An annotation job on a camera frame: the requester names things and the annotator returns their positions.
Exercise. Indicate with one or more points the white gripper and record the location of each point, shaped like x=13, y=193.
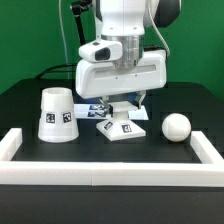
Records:
x=104, y=79

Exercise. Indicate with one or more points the white lamp base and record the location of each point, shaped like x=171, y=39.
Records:
x=119, y=126

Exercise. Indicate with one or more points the white lamp bulb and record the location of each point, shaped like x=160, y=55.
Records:
x=176, y=127

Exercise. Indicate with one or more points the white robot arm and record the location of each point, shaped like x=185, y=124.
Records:
x=117, y=62

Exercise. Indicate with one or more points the white lamp shade cone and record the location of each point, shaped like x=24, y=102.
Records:
x=57, y=122

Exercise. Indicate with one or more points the white sheet with markers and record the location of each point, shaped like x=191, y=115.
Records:
x=96, y=111

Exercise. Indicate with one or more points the white U-shaped fence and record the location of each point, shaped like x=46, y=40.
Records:
x=209, y=172

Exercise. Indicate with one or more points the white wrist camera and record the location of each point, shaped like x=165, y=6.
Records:
x=101, y=50

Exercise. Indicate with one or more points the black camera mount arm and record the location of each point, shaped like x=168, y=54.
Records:
x=82, y=11

